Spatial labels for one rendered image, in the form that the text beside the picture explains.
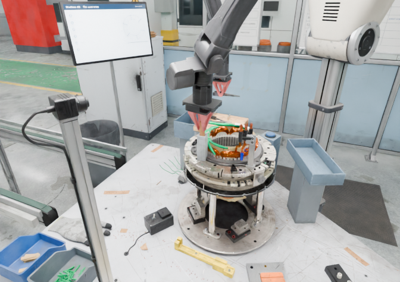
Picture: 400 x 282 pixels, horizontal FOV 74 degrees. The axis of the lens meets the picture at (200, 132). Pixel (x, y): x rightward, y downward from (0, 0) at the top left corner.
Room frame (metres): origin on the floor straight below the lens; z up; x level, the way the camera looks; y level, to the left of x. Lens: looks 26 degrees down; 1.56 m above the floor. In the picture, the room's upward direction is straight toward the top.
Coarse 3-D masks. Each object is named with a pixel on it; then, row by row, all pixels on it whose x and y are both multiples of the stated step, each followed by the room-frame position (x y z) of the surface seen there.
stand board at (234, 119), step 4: (216, 116) 1.18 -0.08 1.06; (220, 116) 1.18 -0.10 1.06; (224, 116) 1.18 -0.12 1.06; (232, 116) 1.18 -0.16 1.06; (236, 116) 1.18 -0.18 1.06; (212, 120) 1.13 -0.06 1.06; (216, 120) 1.13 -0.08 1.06; (224, 120) 1.13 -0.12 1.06; (228, 120) 1.13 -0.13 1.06; (232, 120) 1.13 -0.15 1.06; (236, 120) 1.13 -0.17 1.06; (240, 120) 1.13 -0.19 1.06; (244, 120) 1.13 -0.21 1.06; (208, 124) 1.08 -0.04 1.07; (212, 124) 1.08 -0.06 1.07; (244, 124) 1.09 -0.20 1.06; (208, 128) 1.04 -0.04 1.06
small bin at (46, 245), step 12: (24, 240) 0.65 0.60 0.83; (36, 240) 0.68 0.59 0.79; (48, 240) 0.68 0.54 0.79; (60, 240) 0.66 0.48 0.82; (0, 252) 0.58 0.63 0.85; (12, 252) 0.60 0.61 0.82; (24, 252) 0.63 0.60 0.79; (36, 252) 0.63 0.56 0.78; (48, 252) 0.59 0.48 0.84; (0, 264) 0.53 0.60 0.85; (12, 264) 0.59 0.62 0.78; (24, 264) 0.59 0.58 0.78; (36, 264) 0.55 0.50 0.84; (12, 276) 0.52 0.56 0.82; (24, 276) 0.51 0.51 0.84
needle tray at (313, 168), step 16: (288, 144) 0.93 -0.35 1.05; (304, 144) 0.94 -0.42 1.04; (304, 160) 0.84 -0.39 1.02; (320, 160) 0.84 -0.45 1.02; (304, 176) 0.75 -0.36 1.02; (320, 176) 0.70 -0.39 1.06; (336, 176) 0.70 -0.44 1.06; (304, 192) 0.77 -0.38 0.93; (320, 192) 0.77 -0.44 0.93; (288, 208) 0.85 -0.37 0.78; (304, 208) 0.77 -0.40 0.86
